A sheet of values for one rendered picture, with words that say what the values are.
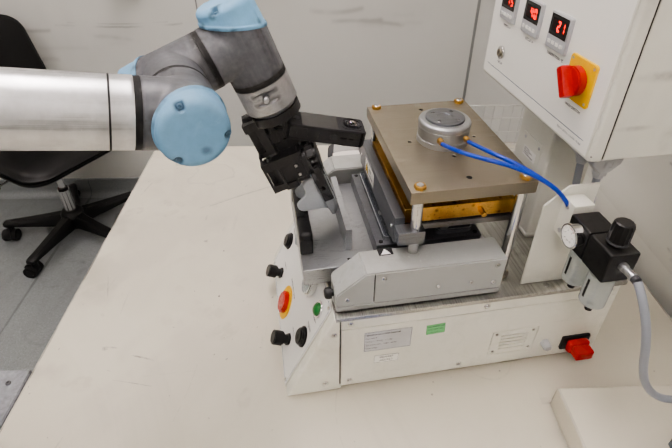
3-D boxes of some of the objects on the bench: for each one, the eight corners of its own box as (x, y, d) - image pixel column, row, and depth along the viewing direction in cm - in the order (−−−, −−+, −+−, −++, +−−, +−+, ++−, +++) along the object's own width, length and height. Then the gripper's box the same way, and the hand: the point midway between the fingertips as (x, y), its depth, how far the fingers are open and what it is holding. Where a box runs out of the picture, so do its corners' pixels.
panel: (274, 262, 104) (308, 194, 96) (286, 385, 80) (332, 309, 71) (265, 260, 104) (299, 191, 95) (274, 384, 79) (320, 307, 71)
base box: (504, 232, 113) (520, 169, 103) (601, 369, 83) (637, 300, 73) (274, 257, 106) (268, 193, 96) (289, 418, 76) (282, 348, 66)
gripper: (240, 106, 72) (295, 209, 84) (240, 135, 64) (301, 243, 77) (293, 84, 71) (341, 191, 84) (300, 110, 64) (351, 223, 76)
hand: (335, 204), depth 79 cm, fingers closed, pressing on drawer
